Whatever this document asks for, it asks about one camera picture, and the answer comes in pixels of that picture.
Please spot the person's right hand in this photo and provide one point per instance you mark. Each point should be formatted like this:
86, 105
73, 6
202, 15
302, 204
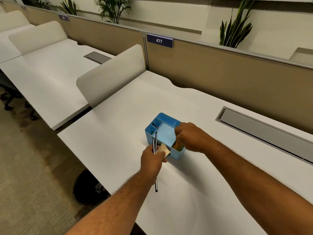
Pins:
193, 137

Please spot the person's left hand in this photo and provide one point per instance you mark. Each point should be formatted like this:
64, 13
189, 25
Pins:
151, 163

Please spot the orange sticky note pad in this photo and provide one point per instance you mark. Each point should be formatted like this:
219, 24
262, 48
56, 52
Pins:
177, 145

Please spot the cream paper scrap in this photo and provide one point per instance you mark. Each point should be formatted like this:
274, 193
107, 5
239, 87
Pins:
163, 150

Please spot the black silver slim pen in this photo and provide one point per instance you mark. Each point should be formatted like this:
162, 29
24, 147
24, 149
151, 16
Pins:
156, 139

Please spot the blue desk organizer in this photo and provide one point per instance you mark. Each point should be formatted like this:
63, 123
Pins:
166, 134

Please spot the white paper scraps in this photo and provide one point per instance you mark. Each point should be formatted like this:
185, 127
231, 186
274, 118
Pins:
99, 187

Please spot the orange bin with black liner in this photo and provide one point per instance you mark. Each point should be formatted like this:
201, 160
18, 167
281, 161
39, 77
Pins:
85, 188

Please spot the person's right forearm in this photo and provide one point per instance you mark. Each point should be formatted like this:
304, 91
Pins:
264, 193

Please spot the person's left forearm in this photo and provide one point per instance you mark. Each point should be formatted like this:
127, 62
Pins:
115, 208

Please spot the beige partition panel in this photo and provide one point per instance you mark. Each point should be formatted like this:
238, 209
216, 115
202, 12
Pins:
220, 75
102, 36

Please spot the white divider screen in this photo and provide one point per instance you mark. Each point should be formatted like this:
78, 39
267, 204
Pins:
12, 19
110, 75
36, 36

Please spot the blue number sign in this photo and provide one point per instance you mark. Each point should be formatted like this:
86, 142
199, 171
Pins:
159, 41
64, 17

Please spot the green potted plant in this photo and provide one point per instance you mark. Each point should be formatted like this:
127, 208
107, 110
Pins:
234, 29
41, 2
112, 8
68, 6

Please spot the black office chair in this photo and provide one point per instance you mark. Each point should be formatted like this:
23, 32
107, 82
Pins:
12, 97

